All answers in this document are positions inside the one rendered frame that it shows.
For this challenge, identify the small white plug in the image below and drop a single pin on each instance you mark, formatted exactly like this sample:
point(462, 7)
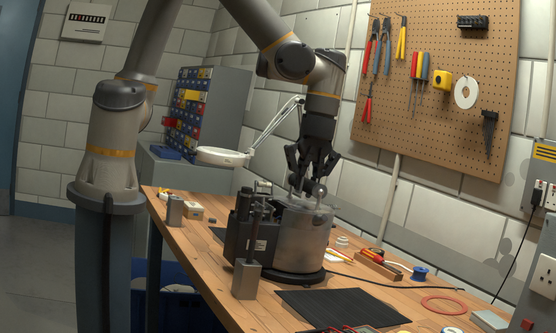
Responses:
point(163, 196)

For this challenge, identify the pale grey flat block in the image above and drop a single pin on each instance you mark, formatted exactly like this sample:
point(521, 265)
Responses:
point(488, 320)

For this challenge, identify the grey socket cabinet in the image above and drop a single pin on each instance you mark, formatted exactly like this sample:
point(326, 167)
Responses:
point(551, 319)

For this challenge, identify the blue crate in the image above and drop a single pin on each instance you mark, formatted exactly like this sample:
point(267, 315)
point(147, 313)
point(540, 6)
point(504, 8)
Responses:
point(185, 310)

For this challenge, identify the blue flat box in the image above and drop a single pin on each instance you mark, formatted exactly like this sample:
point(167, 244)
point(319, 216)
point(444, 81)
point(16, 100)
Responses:
point(164, 151)

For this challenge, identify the white wall sign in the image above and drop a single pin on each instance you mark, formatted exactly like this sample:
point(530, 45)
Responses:
point(86, 23)

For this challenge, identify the grey cabinet with coloured drawers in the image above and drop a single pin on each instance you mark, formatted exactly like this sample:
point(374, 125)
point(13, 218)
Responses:
point(227, 101)

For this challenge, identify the black ribbed mat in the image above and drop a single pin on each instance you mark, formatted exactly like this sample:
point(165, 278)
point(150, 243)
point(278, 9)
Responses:
point(342, 307)

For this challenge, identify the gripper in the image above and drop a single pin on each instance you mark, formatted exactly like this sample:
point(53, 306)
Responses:
point(319, 129)

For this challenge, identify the black hex key set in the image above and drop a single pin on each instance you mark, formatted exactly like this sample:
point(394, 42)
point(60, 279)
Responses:
point(489, 129)

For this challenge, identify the wooden pegboard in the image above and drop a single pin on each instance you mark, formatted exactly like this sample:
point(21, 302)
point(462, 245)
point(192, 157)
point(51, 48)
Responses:
point(444, 138)

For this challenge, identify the grey wall socket panel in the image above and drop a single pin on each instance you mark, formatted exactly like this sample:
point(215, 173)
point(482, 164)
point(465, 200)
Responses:
point(553, 171)

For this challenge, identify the yellow pencil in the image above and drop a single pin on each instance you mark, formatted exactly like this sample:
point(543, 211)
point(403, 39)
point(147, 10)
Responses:
point(340, 254)

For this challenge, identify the white tower rod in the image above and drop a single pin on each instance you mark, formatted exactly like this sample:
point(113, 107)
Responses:
point(264, 184)

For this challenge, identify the white printed paper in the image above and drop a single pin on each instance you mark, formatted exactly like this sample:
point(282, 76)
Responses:
point(333, 258)

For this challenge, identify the black disc tower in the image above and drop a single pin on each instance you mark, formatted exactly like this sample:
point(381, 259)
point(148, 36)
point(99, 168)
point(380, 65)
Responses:
point(241, 240)

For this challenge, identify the blue white tape roll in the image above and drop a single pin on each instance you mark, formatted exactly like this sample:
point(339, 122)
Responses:
point(452, 330)

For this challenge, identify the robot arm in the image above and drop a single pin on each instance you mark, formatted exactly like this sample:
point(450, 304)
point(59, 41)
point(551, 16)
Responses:
point(111, 129)

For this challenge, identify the grey cupboard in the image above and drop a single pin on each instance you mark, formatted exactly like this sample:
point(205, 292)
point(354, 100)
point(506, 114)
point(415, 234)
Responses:
point(181, 175)

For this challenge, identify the cream small box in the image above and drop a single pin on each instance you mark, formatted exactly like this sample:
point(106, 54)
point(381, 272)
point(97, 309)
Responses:
point(193, 210)

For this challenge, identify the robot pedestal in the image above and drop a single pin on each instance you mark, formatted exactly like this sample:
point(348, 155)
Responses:
point(88, 277)

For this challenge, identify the black bit holder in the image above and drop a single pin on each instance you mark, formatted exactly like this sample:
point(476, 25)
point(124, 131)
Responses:
point(472, 22)

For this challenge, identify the wooden block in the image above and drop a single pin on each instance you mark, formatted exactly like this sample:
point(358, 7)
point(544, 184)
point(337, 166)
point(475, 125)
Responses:
point(375, 270)

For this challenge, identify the black tape roll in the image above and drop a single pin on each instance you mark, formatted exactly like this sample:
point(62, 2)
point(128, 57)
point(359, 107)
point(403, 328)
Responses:
point(379, 251)

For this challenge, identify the white magnifier lamp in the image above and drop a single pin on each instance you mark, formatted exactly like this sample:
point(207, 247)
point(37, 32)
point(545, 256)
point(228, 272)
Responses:
point(220, 157)

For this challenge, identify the white round fitting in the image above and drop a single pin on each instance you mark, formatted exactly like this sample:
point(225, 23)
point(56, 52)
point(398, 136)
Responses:
point(342, 242)

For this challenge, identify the yellow tape measure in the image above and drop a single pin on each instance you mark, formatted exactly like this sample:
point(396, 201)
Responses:
point(444, 81)

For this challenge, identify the black round kettle base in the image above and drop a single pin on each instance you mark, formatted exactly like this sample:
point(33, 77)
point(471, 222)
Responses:
point(305, 279)

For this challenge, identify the blue door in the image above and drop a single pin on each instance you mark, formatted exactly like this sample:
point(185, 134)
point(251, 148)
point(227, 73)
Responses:
point(5, 138)

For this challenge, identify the dark probe rod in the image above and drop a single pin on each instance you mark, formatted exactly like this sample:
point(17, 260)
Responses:
point(254, 236)

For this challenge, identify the grey block with hole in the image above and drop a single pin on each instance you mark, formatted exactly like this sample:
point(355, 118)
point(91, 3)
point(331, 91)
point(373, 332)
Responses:
point(174, 212)
point(245, 282)

